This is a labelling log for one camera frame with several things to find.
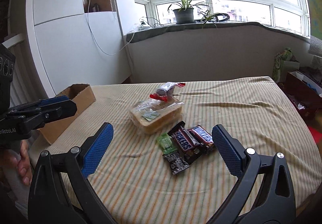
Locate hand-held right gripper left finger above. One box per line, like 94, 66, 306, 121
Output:
28, 122, 119, 224

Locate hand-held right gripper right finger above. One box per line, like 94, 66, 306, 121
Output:
207, 124, 296, 224

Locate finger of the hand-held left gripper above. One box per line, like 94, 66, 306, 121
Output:
24, 100, 77, 130
7, 95, 71, 114

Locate brown cardboard box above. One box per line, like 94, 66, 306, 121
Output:
38, 84, 96, 145

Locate brown chocolate bar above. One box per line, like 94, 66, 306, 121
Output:
167, 121, 203, 164
187, 125, 217, 155

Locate black patterned snack bar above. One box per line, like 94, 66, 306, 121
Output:
162, 152, 191, 176

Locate green snack bar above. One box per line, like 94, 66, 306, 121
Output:
156, 133, 173, 155

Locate bagged sliced bread loaf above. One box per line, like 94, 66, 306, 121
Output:
129, 100, 185, 135

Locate brownie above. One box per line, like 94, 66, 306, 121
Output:
150, 82, 187, 102

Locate person's left hand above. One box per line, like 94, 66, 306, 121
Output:
0, 139, 33, 185

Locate white cabinet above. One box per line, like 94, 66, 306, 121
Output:
26, 0, 132, 99

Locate striped yellow cloth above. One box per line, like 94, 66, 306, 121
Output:
29, 76, 322, 219

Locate red folder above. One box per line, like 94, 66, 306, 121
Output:
308, 126, 322, 139

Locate red storage box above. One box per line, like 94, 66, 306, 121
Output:
284, 70, 322, 120

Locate green paper bag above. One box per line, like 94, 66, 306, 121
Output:
272, 47, 300, 83

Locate small trailing spider plant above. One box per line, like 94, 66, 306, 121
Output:
199, 10, 219, 29

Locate white lace cloth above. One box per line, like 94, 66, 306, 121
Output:
308, 35, 322, 57

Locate potted spider plant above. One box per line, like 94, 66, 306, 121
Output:
165, 0, 219, 25

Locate white hanging cable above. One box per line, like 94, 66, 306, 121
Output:
80, 0, 134, 55

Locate black cables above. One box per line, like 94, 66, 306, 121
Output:
139, 16, 176, 28

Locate black round ring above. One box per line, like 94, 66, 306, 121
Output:
200, 13, 230, 23

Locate wall map poster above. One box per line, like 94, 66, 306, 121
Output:
297, 0, 322, 38

